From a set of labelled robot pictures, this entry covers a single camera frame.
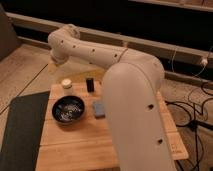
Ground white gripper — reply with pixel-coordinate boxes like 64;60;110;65
48;54;68;74

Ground white ceramic cup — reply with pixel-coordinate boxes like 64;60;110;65
61;79;72;89

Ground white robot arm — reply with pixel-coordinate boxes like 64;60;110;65
48;24;176;171

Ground black ceramic bowl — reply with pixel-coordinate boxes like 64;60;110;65
52;95;85;125

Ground blue eraser block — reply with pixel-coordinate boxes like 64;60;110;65
93;101;105;118

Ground black rectangular block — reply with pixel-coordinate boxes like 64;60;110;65
86;78;94;92

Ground dark green mat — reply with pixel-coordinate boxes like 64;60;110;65
0;91;49;171

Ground wooden board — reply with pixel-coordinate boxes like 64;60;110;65
35;79;190;171

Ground white wall plug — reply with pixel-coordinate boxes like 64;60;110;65
200;58;208;66

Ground black floor cables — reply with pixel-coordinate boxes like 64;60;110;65
164;81;213;171

